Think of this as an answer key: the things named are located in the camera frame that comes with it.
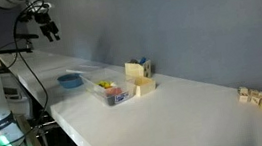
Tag yellow wedge block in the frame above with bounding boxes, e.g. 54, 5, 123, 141
97, 80, 108, 89

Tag yellow rectangular block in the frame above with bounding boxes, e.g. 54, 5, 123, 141
104, 80, 114, 89

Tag wooden shape sorter box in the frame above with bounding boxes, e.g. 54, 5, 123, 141
124, 57, 155, 82

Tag red block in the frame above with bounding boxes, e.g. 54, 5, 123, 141
105, 87, 115, 97

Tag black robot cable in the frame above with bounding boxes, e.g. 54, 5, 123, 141
0, 0, 62, 132

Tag clear plastic bin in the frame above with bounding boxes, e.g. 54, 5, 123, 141
79, 64, 139, 111

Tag orange ball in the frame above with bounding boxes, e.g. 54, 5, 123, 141
112, 86, 124, 96

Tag small wooden crate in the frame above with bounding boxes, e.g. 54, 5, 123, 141
132, 74, 158, 98

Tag blue bowl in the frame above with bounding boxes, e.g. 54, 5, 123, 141
56, 72, 85, 91

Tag black clamp camera stand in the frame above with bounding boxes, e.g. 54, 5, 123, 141
0, 31, 42, 59

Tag blue shape block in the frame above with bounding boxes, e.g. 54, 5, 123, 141
137, 56, 148, 66

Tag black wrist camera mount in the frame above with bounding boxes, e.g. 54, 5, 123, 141
17, 7, 38, 24

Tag dark grey shape piece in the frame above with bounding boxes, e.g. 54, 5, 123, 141
128, 58, 139, 65

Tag white controller box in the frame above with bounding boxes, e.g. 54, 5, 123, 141
0, 70, 34, 121

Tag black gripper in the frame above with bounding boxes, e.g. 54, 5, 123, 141
33, 10, 62, 44

